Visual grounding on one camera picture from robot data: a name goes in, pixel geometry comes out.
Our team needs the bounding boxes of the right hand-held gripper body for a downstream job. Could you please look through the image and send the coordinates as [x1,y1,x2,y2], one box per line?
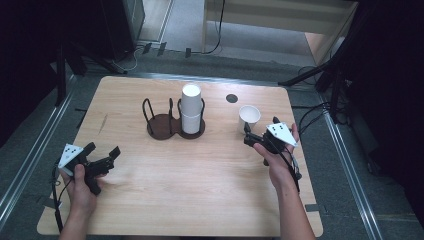
[252,115,298,168]

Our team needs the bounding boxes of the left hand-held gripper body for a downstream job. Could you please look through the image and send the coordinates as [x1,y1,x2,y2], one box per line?
[57,143,116,197]

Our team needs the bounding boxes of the white paper cup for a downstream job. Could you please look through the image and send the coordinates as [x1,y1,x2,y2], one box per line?
[237,104,262,135]

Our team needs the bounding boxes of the black wire cup holder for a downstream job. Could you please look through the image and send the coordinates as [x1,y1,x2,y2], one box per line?
[142,97,207,141]

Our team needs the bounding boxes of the stack of white cups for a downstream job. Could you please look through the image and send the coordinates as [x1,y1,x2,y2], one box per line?
[180,83,204,135]

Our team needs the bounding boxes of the person's right hand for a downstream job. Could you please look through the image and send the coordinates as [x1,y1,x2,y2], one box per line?
[253,122,301,192]

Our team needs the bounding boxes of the person's left hand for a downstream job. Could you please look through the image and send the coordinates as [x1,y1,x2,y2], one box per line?
[59,163,108,217]

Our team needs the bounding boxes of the black metal stand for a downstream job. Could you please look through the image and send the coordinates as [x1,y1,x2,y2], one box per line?
[277,0,368,125]
[53,33,129,108]

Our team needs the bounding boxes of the light wooden furniture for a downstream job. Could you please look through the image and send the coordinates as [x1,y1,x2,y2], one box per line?
[201,0,360,66]

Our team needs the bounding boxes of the dark cabinet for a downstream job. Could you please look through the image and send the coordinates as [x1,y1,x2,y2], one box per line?
[99,0,146,62]

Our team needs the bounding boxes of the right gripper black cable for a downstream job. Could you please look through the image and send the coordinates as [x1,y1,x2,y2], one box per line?
[281,149,304,194]

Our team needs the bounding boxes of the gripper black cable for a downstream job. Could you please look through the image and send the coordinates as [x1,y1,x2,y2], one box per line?
[281,149,304,194]
[49,162,67,234]

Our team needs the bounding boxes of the black floor cables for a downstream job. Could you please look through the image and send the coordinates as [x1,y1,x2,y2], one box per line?
[290,64,336,135]

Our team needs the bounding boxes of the metal floor rail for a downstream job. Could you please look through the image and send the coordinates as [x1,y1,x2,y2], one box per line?
[316,89,385,240]
[125,71,292,88]
[0,75,78,222]

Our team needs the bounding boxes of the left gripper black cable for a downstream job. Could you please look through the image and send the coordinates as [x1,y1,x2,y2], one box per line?
[49,162,67,234]

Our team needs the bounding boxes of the white floor cable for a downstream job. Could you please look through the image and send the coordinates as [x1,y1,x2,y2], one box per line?
[111,44,148,73]

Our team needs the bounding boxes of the black hanging cable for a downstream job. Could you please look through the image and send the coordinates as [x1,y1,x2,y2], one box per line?
[203,0,227,56]

